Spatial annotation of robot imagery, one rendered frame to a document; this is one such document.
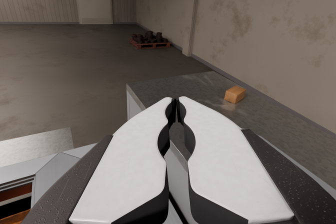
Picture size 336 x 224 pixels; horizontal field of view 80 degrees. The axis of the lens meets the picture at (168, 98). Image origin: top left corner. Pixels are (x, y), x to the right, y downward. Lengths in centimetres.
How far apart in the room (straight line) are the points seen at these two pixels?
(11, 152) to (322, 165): 132
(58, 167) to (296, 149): 91
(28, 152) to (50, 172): 31
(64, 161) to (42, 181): 11
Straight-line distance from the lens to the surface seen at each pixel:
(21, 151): 128
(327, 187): 74
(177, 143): 71
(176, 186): 80
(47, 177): 96
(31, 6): 945
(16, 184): 101
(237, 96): 101
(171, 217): 78
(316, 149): 91
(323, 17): 322
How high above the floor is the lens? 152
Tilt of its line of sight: 28 degrees down
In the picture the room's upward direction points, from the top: 4 degrees clockwise
